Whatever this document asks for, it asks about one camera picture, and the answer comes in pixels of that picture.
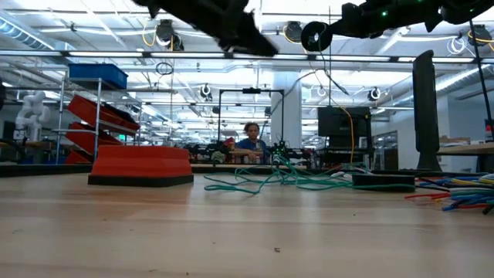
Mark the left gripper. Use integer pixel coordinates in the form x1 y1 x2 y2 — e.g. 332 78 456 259
184 0 279 58

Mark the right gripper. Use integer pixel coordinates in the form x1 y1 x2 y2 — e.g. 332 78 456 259
327 0 445 39

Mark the black cable spool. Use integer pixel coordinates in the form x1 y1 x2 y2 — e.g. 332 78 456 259
299 21 334 53

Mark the white cable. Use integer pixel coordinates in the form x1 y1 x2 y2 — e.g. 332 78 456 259
330 165 374 179

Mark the black tape roll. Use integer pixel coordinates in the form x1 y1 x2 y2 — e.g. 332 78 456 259
351 173 416 193

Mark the white building column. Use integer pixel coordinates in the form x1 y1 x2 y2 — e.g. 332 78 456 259
270 71 303 150

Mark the black monitor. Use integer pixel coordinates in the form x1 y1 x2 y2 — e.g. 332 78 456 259
317 107 372 148

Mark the person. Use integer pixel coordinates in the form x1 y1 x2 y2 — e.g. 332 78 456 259
235 121 270 165

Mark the wooden workbench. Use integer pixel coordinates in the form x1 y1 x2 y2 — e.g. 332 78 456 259
191 158 283 170

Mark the black monitor cart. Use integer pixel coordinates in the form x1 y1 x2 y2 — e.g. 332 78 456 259
314 146 374 170

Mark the thin black slanted pole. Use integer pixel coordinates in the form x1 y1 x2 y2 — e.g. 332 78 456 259
469 19 494 131

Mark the blue plastic bin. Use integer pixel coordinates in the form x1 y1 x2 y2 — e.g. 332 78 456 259
68 63 129 90

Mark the red and black box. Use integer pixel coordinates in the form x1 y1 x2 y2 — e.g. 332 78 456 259
87 145 195 188

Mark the metal rack with red bins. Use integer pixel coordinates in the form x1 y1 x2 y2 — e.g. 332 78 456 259
53 76 142 165

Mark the wooden table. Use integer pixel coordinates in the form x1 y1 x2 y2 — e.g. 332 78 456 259
438 141 494 174

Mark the black ceiling cable reel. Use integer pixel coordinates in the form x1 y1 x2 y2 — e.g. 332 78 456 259
155 18 185 52
284 21 306 43
468 24 494 46

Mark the black gantry frame with camera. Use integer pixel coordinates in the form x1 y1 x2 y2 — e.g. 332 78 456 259
218 87 286 146

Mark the thin hanging black cable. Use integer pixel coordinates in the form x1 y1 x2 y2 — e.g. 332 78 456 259
328 5 332 108

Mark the black hanging cable loop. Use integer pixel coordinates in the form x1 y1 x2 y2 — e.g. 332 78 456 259
155 61 174 76

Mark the yellow cable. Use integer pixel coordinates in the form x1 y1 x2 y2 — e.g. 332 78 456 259
283 25 355 165

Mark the bundle of coloured wires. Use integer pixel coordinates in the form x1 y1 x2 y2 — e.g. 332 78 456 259
404 173 494 216

